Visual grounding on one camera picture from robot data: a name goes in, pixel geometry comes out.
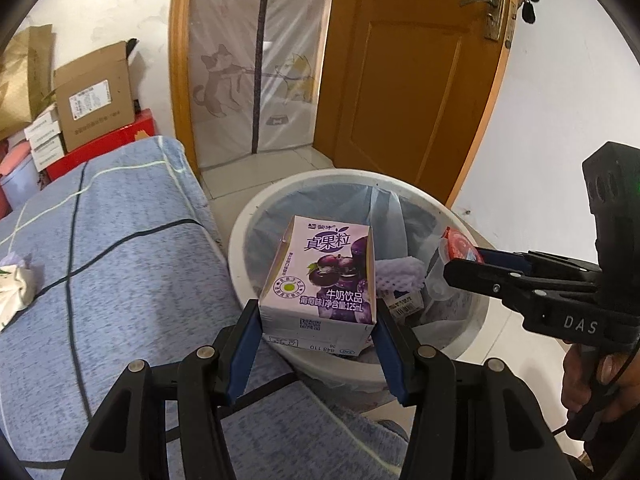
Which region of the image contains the stack of white boxes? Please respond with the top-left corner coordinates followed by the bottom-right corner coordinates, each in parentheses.
top-left (24, 104), bottom-right (65, 172)

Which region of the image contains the wooden door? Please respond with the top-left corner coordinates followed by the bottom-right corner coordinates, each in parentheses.
top-left (314, 0), bottom-right (518, 205)

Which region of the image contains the white blue milk carton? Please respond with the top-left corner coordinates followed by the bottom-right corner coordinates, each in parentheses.
top-left (382, 292), bottom-right (424, 320)

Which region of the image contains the red gift box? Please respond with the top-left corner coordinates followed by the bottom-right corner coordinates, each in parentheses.
top-left (46, 108), bottom-right (155, 181)

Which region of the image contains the blue checked tablecloth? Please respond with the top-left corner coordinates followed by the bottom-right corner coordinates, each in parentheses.
top-left (1, 136), bottom-right (407, 479)

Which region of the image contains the cartoon screen door curtain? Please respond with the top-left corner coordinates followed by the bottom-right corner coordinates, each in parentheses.
top-left (189, 0), bottom-right (332, 169)

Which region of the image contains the gold paper shopping bag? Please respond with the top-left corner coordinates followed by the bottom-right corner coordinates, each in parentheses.
top-left (0, 24), bottom-right (54, 139)

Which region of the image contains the purple foam fruit net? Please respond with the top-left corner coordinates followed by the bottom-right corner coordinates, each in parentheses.
top-left (375, 257), bottom-right (426, 292)

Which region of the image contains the white trash bin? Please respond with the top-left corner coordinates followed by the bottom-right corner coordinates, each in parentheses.
top-left (229, 169), bottom-right (488, 396)

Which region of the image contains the brown cardboard box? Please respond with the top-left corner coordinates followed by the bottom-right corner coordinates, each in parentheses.
top-left (53, 41), bottom-right (136, 152)

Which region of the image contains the purple foam net rear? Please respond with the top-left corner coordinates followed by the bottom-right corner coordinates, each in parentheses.
top-left (0, 252), bottom-right (28, 268)

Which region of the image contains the lavender bucket pink lid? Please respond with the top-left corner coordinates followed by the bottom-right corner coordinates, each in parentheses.
top-left (0, 141), bottom-right (41, 210)

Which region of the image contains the person's right hand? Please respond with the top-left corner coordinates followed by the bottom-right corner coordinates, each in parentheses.
top-left (561, 344), bottom-right (640, 422)

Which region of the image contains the purple grape milk carton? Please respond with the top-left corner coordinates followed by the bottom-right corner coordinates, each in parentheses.
top-left (258, 216), bottom-right (376, 358)

